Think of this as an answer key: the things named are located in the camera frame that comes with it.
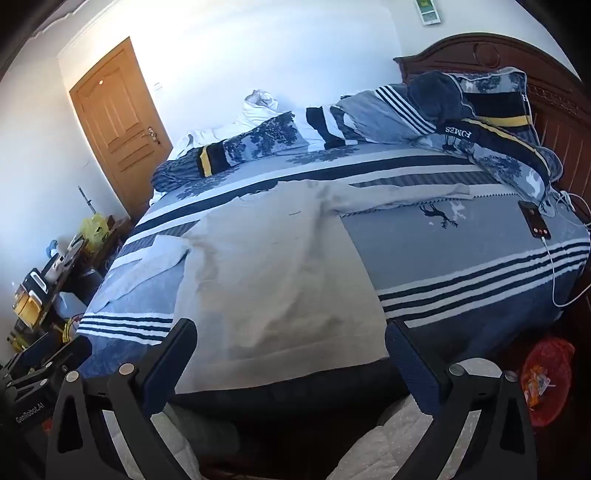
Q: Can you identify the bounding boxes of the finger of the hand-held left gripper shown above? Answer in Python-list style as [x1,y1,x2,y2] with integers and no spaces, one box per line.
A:
[7,338,93,393]

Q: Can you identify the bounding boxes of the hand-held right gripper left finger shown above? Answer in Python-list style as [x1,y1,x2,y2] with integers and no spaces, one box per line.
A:
[45,318,199,480]

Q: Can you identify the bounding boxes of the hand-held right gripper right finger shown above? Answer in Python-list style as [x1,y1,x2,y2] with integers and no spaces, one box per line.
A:
[384,319,539,480]

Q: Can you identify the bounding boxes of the beige knit sweater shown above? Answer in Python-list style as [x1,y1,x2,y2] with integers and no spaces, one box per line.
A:
[95,180,476,394]

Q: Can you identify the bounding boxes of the yellow box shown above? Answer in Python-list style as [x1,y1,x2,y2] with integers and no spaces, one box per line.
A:
[13,291,43,329]

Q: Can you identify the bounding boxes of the dark cluttered desk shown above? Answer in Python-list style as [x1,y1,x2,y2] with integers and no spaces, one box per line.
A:
[7,217,134,354]

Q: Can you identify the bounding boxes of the bed with striped blue sheet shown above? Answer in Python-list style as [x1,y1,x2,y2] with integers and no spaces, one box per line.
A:
[76,138,591,416]

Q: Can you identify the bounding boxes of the red plastic bag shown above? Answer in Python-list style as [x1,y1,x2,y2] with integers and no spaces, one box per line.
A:
[519,336,576,428]

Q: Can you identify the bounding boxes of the yellow plastic bag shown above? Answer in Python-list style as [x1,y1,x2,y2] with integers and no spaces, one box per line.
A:
[81,212,112,246]

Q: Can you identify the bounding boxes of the black smartphone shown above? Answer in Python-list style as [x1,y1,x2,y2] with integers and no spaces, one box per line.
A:
[518,200,553,240]

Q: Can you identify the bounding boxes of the wooden door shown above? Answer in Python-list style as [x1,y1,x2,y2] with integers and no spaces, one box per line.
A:
[69,37,174,223]

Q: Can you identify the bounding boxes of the blue patterned duvet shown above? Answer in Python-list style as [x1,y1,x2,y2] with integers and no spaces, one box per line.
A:
[152,69,564,204]

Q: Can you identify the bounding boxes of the dark blue cloth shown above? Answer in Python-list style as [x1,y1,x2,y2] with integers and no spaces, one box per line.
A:
[409,71,476,126]

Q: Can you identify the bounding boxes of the white crumpled cloth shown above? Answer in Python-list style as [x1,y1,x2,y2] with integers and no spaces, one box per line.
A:
[173,89,283,158]

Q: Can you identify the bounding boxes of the blue patterned pillow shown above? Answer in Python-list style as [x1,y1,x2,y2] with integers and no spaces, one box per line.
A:
[450,67,542,139]

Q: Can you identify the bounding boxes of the dark wooden headboard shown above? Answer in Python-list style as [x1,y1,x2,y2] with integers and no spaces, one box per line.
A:
[393,34,591,197]

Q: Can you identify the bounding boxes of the white charging cable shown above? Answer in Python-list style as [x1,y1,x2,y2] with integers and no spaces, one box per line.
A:
[539,188,591,308]

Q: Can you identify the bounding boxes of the wall calendar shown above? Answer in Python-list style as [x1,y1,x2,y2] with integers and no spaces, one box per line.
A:
[413,0,443,24]

